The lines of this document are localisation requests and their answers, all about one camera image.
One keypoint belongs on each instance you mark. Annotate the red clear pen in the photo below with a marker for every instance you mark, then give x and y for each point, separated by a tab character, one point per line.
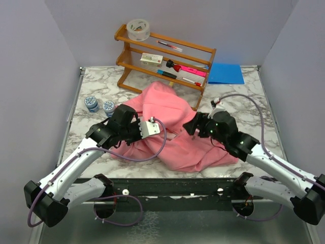
170	46

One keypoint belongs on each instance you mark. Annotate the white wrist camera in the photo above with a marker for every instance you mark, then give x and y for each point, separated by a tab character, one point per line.
217	106
148	128

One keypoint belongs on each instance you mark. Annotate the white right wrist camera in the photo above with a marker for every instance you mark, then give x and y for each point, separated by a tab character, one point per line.
217	106

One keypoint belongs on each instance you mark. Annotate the pink highlighter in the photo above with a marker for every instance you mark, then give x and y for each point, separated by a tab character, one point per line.
193	71

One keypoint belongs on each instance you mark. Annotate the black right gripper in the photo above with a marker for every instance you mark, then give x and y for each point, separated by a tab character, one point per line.
200	118

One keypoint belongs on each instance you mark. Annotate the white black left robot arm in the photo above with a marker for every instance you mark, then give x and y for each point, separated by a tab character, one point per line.
51	197

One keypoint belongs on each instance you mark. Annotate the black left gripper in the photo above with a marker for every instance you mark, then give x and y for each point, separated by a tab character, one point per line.
136	123

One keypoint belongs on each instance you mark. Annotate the blue white paint jar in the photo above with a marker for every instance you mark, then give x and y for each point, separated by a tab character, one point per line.
109	108
91	104

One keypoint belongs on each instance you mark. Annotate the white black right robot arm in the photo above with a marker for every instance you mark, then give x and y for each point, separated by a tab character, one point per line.
299	190

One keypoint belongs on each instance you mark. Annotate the blue folder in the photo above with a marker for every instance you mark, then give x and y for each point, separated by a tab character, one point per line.
225	74

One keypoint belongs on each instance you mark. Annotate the white red pen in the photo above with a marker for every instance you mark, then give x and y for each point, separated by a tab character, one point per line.
190	81

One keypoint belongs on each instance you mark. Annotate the wooden three-tier shelf rack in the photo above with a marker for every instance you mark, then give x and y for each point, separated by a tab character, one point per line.
193	55

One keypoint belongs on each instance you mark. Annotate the blue black marker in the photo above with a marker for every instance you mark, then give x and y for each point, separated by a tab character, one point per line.
166	74

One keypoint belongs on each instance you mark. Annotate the white staples box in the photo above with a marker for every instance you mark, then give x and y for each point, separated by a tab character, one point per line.
151	59

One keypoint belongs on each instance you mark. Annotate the clear tape roll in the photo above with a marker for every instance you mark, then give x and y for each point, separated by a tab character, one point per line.
138	30

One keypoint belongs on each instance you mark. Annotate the black metal base rail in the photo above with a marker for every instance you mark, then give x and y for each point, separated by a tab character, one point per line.
176	194

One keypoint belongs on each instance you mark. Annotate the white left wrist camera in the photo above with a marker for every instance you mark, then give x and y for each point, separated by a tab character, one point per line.
148	128

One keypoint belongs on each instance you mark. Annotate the pink zip jacket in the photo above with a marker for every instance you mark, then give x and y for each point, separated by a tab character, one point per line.
181	152

